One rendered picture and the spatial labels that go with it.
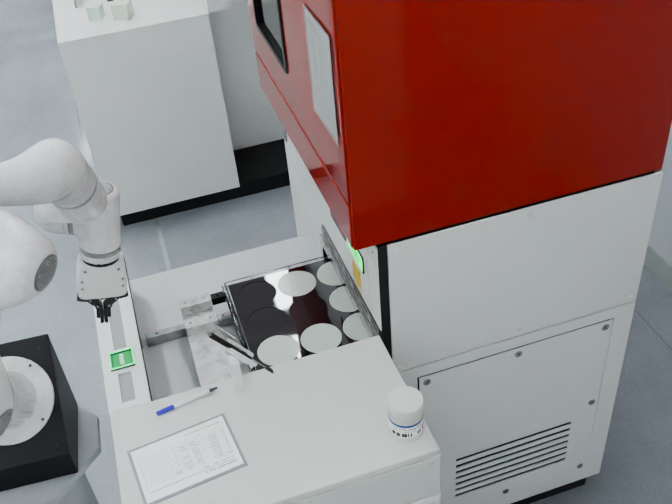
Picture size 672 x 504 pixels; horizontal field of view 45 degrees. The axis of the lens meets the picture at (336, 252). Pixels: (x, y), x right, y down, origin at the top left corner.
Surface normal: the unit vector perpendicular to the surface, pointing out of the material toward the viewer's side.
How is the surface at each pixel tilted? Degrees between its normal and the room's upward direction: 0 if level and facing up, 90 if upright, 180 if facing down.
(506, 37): 90
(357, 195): 90
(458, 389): 90
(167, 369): 0
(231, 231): 0
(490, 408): 90
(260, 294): 0
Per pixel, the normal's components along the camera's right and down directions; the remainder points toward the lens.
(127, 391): -0.07, -0.77
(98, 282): 0.28, 0.61
